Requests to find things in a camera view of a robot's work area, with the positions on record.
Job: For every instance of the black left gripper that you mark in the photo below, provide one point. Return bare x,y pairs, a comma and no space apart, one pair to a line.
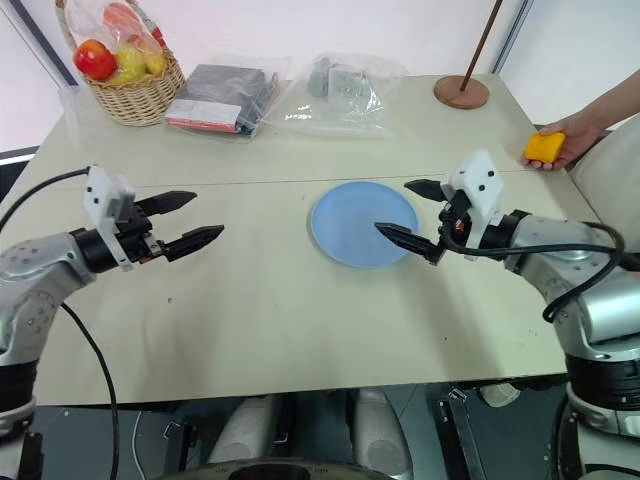
134,235

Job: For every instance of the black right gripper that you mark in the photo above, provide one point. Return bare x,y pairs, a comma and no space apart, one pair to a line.
457,215

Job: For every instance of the yellow-orange object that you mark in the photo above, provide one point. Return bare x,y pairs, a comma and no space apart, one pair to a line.
544,149

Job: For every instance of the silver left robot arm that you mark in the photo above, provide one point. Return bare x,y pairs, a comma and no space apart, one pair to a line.
30,280

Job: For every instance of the person's bare forearm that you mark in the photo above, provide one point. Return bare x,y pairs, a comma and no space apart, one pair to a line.
617,97

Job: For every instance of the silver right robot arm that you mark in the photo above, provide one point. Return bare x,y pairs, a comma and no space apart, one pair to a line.
595,310

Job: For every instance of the light blue round plate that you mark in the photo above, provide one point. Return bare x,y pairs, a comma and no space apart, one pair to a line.
350,225

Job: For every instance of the yellow fruit in plastic bag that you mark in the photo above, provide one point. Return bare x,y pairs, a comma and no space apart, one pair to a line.
135,62

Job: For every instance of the person's bare hand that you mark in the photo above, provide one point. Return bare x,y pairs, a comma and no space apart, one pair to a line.
580,135

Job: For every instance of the plastic bag with black books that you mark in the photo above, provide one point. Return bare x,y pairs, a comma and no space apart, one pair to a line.
220,100

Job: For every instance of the woven wicker basket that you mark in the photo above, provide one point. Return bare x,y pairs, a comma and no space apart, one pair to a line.
137,100

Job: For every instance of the brown wooden pole stand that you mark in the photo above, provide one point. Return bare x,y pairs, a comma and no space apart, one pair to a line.
462,92

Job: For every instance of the plastic bag with grey blocks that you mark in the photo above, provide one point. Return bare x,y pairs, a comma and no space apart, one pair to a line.
335,95

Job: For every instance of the red apple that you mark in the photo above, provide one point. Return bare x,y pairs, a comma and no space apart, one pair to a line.
94,60

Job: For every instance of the white shoe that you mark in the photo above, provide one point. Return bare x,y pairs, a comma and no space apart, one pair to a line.
500,394

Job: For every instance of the white chair back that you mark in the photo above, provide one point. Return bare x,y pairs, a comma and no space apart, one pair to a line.
612,170

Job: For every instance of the white rounded robot leg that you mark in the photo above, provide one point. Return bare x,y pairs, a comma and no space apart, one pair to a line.
242,430
380,430

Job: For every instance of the black metal table leg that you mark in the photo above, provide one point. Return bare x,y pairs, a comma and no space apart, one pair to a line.
460,435

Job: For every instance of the dark rounded robot torso rim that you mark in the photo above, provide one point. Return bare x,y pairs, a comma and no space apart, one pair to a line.
290,471

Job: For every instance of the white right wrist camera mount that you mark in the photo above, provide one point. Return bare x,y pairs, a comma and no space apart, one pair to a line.
480,185

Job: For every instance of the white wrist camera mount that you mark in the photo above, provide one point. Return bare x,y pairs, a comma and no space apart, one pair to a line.
480,185
102,197

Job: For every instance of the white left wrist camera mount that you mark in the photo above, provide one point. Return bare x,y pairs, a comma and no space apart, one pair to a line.
102,197

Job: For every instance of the dark window frame bar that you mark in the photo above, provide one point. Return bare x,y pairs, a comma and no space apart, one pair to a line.
47,42
510,35

